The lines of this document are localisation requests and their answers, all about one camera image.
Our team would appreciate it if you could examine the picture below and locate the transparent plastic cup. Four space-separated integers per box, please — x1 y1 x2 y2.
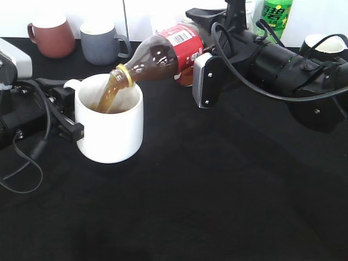
245 0 264 34

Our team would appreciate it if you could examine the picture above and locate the black cup white inside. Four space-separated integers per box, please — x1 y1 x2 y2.
299 34 346 61

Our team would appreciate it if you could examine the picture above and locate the grey ceramic mug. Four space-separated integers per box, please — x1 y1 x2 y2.
80 21 132 66

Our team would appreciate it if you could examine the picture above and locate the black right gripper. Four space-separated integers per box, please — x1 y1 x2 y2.
185 8 256 92

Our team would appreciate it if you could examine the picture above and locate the red-brown ceramic mug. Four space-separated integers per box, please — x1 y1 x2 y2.
27 14 76 59

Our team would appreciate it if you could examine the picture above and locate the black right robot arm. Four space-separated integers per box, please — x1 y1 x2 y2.
185 3 347 133

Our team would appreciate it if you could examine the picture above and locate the cola bottle red label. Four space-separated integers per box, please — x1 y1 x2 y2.
110 23 212 87

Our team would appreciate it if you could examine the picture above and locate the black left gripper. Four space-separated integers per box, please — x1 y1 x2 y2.
1 78 84 150

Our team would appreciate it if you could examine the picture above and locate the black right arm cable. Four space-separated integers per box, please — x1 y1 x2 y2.
210 18 348 103

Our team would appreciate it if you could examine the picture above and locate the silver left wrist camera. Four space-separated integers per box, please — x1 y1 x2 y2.
1 38 33 91

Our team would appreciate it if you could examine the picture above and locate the green sprite bottle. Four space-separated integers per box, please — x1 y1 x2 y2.
256 0 293 39

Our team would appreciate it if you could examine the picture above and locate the white ceramic mug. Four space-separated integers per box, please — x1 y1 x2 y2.
63 74 144 164

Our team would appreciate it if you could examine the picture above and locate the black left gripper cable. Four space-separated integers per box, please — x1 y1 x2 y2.
0 80 52 194

